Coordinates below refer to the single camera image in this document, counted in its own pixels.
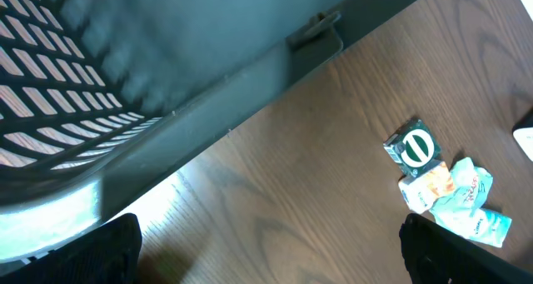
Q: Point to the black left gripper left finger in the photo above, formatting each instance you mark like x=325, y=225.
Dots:
x=108, y=254

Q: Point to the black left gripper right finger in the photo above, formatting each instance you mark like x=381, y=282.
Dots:
x=433, y=254

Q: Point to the teal tissue pack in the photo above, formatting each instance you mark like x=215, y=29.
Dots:
x=479, y=225

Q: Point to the orange tissue pack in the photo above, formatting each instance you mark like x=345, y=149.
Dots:
x=421, y=192

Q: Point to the teal snack packet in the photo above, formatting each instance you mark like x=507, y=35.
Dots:
x=473, y=185

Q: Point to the round clear packaged item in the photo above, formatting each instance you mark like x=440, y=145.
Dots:
x=413, y=148

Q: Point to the dark grey plastic basket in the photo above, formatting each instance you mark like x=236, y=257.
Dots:
x=102, y=98

